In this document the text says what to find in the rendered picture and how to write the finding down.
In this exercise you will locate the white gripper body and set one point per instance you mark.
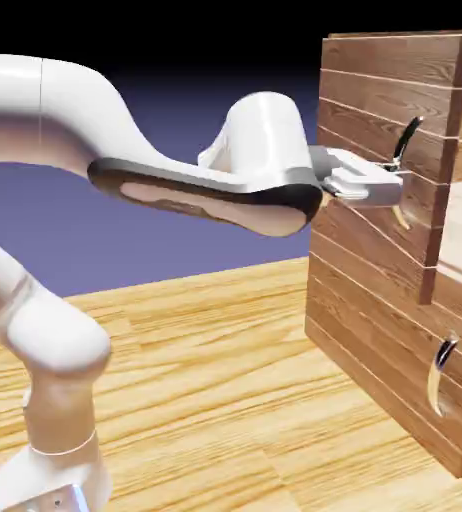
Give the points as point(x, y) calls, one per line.
point(385, 190)

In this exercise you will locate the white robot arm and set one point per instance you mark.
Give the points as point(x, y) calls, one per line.
point(263, 132)

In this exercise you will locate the wooden cabinet door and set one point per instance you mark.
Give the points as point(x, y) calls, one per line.
point(375, 320)
point(375, 100)

